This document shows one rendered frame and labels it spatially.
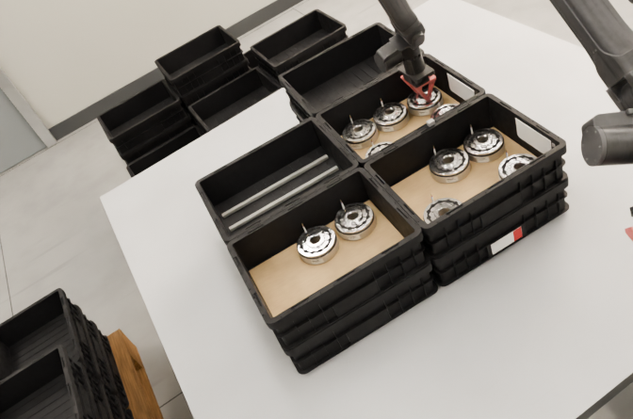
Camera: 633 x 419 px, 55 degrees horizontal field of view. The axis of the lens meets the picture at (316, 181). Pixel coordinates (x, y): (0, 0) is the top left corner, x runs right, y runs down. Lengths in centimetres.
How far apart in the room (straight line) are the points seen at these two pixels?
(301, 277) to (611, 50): 89
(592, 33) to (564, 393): 74
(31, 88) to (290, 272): 311
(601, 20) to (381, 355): 88
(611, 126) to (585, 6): 18
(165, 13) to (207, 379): 315
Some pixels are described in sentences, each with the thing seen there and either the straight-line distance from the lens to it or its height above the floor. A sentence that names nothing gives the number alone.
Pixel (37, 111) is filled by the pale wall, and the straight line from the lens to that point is 445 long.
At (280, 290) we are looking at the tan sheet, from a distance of 152.
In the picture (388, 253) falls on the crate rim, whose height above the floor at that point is 93.
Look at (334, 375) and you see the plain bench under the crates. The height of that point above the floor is 70.
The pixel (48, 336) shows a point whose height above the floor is 38.
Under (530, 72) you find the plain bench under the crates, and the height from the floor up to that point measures 70.
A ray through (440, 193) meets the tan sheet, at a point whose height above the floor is 83.
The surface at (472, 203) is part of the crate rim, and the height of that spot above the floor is 93.
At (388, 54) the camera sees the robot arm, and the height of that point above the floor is 107.
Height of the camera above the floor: 195
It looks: 40 degrees down
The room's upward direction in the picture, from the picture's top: 23 degrees counter-clockwise
